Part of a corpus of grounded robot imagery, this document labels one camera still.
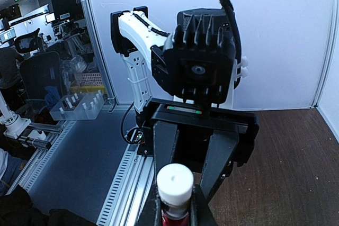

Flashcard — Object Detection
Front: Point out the white nail polish cap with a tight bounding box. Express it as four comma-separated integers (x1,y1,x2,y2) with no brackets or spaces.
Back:
156,163,194,211

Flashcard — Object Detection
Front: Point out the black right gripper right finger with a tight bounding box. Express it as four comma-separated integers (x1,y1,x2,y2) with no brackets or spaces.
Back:
189,184,217,226

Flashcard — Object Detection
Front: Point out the black office chair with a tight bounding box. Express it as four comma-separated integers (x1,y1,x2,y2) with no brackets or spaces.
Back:
14,29,66,100

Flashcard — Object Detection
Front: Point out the seated person grey shirt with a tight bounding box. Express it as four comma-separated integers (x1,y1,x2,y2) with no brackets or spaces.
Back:
1,47,24,110

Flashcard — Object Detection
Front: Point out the red nail polish bottle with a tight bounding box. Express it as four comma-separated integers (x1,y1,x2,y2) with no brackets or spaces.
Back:
162,205,190,226

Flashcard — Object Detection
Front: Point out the pink perforated basket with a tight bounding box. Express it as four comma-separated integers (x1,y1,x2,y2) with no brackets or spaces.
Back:
74,73,103,86

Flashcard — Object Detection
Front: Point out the black sleeved forearm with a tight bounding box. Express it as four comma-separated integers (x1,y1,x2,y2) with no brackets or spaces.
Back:
1,186,94,225

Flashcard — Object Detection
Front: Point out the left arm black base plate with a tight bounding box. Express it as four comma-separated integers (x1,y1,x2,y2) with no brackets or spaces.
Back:
137,120,154,157

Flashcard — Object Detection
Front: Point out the aluminium front frame rail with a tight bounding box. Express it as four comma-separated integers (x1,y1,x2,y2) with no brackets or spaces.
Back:
7,106,154,225

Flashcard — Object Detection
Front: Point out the small white robot arm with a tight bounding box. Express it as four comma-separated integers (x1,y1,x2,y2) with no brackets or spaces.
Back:
1,94,31,139

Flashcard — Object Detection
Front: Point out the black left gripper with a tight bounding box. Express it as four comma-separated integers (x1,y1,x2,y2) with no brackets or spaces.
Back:
141,98,259,201

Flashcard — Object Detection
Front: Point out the clear plastic parts bin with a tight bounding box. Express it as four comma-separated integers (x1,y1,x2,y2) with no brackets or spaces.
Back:
49,89,106,121

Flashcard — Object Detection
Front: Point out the left aluminium corner post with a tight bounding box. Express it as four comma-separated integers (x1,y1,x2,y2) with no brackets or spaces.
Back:
311,0,338,108

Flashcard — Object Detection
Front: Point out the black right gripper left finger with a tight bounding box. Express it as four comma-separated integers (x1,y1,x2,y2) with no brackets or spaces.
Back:
136,184,162,226

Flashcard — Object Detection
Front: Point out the left round circuit board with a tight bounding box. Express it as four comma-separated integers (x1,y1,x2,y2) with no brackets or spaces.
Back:
124,128,144,144

